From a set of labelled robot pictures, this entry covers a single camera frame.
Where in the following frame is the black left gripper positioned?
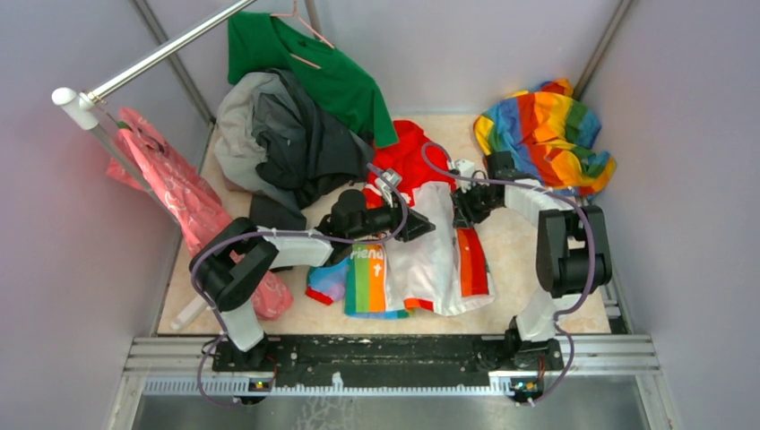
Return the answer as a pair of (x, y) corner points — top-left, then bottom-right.
(349, 191), (436, 243)

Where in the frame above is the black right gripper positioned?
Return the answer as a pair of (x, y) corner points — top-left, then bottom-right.
(450, 181), (501, 229)

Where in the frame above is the red white cartoon jacket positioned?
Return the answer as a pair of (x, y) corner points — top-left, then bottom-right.
(306, 120), (496, 319)

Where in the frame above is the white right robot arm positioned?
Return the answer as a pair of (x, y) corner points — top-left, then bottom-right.
(448, 151), (612, 369)

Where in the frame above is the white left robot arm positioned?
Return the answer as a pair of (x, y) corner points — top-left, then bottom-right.
(189, 189), (436, 371)

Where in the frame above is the dark grey jacket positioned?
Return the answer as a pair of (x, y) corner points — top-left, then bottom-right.
(213, 69), (374, 228)

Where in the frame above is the rainbow striped garment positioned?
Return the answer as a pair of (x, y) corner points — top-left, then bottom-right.
(472, 78), (617, 199)

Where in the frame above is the green t-shirt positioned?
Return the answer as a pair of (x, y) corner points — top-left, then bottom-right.
(227, 12), (399, 148)

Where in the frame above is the pink clothes hanger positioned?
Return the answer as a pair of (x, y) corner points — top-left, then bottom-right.
(267, 1), (336, 73)

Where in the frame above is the pink patterned garment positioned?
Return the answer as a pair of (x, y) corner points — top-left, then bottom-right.
(107, 107), (293, 321)

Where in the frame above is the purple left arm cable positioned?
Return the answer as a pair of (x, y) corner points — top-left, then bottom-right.
(188, 165), (410, 409)

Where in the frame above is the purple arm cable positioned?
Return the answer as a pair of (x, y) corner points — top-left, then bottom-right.
(419, 142), (597, 407)
(188, 165), (410, 409)

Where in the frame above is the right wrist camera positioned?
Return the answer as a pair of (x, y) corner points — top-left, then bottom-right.
(450, 159), (476, 189)

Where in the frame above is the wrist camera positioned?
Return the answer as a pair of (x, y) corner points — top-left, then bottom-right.
(450, 159), (476, 189)
(375, 168), (402, 203)

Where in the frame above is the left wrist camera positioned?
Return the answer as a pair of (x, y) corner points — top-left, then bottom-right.
(375, 168), (402, 203)

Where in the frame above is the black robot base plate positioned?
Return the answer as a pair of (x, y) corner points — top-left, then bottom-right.
(212, 332), (565, 388)

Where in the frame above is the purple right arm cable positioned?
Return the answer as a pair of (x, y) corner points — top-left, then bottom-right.
(419, 142), (597, 407)

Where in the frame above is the aluminium frame rail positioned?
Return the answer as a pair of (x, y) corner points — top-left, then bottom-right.
(108, 323), (679, 429)

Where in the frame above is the silver clothes rail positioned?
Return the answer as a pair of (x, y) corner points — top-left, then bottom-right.
(51, 1), (253, 202)

